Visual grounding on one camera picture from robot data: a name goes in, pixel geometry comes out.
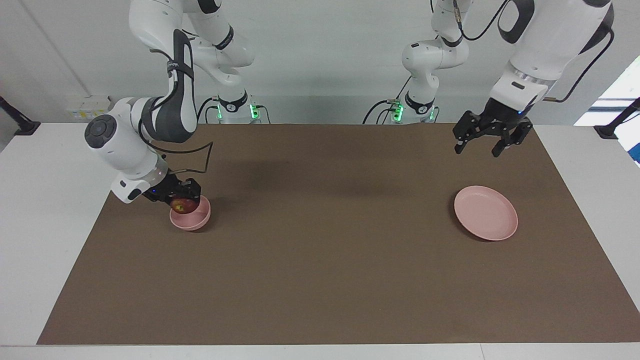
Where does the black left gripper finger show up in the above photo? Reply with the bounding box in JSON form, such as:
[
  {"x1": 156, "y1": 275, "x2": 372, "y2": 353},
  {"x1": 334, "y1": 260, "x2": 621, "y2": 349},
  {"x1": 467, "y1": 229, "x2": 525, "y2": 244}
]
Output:
[
  {"x1": 492, "y1": 121, "x2": 534, "y2": 157},
  {"x1": 452, "y1": 111, "x2": 481, "y2": 153}
]

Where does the dark red apple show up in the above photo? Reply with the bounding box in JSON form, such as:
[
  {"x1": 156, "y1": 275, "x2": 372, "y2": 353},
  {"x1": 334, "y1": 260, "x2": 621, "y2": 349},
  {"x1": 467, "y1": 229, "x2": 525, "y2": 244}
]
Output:
[{"x1": 170, "y1": 197, "x2": 198, "y2": 214}]

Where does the pink bowl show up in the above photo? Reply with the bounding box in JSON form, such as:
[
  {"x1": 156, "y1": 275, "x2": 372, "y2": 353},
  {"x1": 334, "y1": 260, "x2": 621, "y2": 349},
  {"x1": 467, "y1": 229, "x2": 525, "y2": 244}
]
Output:
[{"x1": 169, "y1": 195, "x2": 212, "y2": 231}]

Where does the pink plate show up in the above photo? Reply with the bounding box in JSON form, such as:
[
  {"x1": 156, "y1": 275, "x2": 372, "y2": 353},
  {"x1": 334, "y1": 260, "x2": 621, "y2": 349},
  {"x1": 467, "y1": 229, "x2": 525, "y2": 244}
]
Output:
[{"x1": 454, "y1": 185, "x2": 519, "y2": 242}]

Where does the brown table mat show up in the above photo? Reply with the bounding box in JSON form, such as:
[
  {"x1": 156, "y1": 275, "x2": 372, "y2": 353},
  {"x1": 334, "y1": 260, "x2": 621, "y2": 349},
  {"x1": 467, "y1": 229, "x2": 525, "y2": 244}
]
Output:
[{"x1": 36, "y1": 123, "x2": 640, "y2": 346}]

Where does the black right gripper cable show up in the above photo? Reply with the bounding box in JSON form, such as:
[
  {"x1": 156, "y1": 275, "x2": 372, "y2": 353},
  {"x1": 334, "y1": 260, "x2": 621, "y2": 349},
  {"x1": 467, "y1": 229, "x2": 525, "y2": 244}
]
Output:
[{"x1": 147, "y1": 142, "x2": 215, "y2": 176}]

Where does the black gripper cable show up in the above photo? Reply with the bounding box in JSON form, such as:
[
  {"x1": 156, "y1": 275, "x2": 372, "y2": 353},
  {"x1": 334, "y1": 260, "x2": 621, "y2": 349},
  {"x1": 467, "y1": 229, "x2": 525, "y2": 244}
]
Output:
[
  {"x1": 147, "y1": 142, "x2": 215, "y2": 176},
  {"x1": 452, "y1": 0, "x2": 615, "y2": 103}
]

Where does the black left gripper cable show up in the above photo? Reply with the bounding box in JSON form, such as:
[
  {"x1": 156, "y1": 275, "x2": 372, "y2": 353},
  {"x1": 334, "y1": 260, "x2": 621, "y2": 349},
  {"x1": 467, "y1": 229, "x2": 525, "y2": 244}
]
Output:
[{"x1": 452, "y1": 0, "x2": 615, "y2": 103}]

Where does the black clamp mount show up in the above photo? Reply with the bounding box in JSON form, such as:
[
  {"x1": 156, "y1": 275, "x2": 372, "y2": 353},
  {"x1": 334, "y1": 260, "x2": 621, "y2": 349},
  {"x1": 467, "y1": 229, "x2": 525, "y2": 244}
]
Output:
[
  {"x1": 0, "y1": 96, "x2": 41, "y2": 137},
  {"x1": 594, "y1": 97, "x2": 640, "y2": 140}
]

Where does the white wall socket box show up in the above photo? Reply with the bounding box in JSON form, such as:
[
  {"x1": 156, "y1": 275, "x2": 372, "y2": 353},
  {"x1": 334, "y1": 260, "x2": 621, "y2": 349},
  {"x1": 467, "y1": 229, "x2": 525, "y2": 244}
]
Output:
[{"x1": 65, "y1": 96, "x2": 113, "y2": 121}]

